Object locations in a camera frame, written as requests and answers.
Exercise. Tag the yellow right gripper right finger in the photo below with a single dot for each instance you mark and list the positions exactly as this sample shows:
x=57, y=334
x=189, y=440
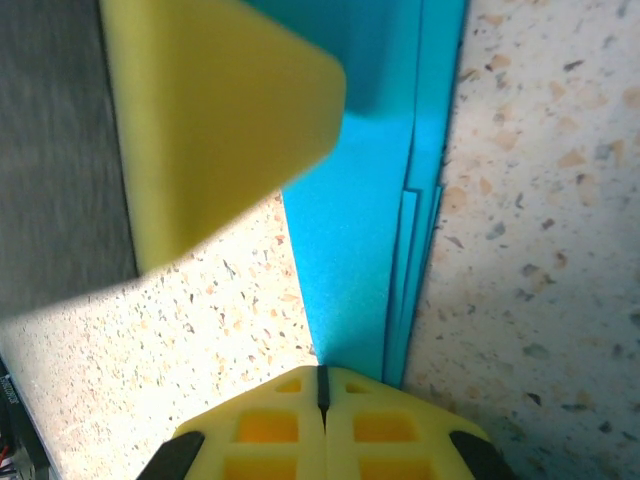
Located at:
x=440, y=450

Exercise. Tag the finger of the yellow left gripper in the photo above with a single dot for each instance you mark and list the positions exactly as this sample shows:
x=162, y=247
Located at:
x=215, y=125

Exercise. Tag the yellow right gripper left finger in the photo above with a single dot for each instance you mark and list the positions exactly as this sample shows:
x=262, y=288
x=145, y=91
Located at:
x=215, y=450

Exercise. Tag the blue cloth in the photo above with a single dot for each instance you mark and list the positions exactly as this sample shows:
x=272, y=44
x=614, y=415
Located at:
x=350, y=250

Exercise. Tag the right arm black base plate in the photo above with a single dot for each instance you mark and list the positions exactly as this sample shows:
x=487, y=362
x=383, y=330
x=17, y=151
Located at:
x=15, y=440

